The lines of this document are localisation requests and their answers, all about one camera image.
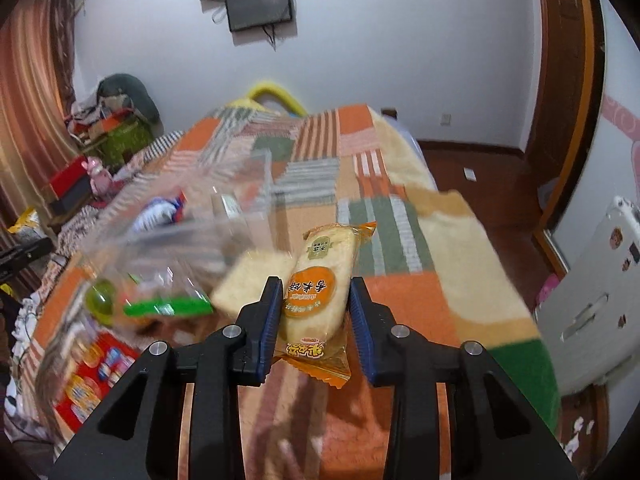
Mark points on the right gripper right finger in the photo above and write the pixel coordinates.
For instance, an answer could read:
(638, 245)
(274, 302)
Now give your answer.
(495, 433)

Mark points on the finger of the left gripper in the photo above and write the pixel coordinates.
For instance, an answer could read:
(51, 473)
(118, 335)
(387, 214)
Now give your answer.
(14, 260)

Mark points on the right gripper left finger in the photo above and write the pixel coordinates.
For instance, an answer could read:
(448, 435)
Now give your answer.
(134, 433)

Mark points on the yellow fries snack bag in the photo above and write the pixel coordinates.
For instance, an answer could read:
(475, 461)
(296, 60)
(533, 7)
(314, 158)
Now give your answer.
(27, 228)

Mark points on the red noodle snack bag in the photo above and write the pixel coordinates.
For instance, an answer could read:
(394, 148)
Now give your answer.
(96, 367)

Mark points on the blue white snack bag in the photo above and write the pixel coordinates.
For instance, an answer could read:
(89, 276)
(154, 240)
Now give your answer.
(160, 211)

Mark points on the orange rice cracker pack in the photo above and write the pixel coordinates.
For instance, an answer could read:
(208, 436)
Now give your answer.
(312, 332)

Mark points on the red black box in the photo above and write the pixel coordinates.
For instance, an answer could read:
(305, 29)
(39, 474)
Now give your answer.
(68, 187)

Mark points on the green jelly cup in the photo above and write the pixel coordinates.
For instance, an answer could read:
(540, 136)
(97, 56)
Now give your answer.
(99, 300)

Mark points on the pink rabbit toy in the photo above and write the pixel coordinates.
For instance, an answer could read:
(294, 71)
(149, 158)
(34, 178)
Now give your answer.
(100, 178)

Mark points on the striped orange curtain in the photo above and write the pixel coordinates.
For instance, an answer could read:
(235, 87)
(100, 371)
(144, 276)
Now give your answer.
(37, 63)

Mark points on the white device with stickers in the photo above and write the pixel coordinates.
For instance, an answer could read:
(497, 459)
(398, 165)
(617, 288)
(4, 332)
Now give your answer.
(590, 321)

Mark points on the clutter pile with green bag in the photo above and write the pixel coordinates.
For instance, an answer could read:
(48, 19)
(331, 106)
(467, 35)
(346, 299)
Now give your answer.
(115, 121)

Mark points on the bread roll clear pack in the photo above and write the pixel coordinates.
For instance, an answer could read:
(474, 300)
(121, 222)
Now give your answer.
(246, 280)

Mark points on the patchwork bed quilt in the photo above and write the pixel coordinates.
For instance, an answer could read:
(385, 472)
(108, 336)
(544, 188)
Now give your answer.
(429, 259)

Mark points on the yellow headboard cushion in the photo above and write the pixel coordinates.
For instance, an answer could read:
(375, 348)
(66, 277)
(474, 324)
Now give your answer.
(266, 89)

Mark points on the brown wooden wardrobe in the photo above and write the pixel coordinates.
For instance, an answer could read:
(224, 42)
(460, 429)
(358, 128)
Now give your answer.
(568, 100)

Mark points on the small black wall monitor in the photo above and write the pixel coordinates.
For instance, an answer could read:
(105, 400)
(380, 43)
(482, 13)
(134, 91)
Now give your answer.
(247, 14)

